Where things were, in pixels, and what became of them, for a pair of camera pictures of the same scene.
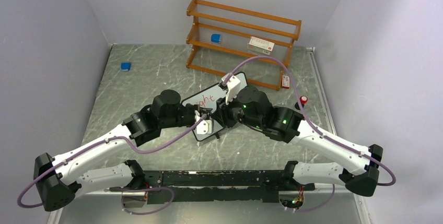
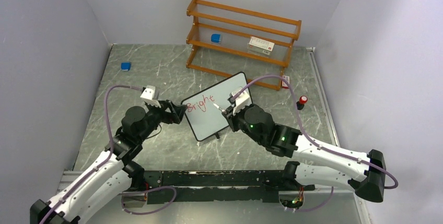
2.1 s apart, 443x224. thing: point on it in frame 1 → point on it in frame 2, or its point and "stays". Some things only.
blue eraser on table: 125,66 stays
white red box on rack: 259,46 stays
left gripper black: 196,107 → 175,113
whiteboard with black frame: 208,98 stays
